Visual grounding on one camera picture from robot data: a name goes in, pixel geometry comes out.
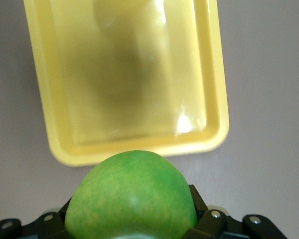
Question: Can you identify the yellow plastic tray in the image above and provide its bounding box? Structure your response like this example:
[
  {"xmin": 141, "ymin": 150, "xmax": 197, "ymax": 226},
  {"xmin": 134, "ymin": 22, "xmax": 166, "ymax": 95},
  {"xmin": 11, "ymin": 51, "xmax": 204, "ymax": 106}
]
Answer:
[{"xmin": 22, "ymin": 0, "xmax": 231, "ymax": 168}]

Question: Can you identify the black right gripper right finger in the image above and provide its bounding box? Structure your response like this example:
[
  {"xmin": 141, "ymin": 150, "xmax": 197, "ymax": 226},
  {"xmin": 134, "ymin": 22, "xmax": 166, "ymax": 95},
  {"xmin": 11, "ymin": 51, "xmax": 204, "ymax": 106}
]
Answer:
[{"xmin": 181, "ymin": 183, "xmax": 299, "ymax": 239}]

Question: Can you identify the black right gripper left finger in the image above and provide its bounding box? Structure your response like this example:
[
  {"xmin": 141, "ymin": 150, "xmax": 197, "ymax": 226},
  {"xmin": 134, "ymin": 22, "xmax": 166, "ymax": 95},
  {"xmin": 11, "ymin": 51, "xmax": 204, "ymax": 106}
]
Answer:
[{"xmin": 0, "ymin": 196, "xmax": 73, "ymax": 239}]

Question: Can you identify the green apple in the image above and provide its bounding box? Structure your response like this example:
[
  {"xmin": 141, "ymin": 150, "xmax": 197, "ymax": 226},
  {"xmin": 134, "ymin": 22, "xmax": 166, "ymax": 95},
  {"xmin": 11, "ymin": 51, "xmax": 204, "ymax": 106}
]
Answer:
[{"xmin": 64, "ymin": 149, "xmax": 199, "ymax": 239}]

